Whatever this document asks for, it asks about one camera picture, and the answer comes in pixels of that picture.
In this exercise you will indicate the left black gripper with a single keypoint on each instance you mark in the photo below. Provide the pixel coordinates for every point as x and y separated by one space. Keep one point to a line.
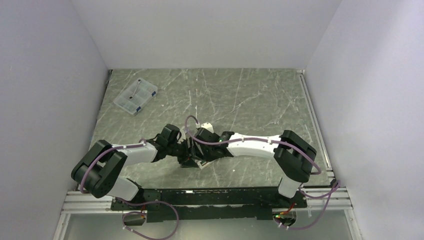
185 143

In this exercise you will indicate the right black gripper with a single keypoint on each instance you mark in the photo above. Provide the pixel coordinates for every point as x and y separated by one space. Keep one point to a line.
207 158

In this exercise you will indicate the white remote control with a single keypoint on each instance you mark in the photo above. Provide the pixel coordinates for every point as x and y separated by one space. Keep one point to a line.
203 164

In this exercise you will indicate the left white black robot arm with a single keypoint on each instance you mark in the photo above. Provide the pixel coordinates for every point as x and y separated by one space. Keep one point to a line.
99 171

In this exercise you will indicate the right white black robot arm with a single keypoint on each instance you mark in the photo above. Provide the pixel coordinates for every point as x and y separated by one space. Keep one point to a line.
293 154

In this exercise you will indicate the clear plastic organizer box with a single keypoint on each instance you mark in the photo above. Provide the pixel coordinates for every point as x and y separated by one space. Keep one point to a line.
135 97

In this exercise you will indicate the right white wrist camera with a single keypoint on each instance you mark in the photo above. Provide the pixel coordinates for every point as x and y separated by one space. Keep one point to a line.
208 126

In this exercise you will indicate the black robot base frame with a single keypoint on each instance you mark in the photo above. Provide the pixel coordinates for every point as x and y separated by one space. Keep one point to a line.
261 203

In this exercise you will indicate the aluminium rail right edge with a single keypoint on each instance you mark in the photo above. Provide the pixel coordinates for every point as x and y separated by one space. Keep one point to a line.
301 76

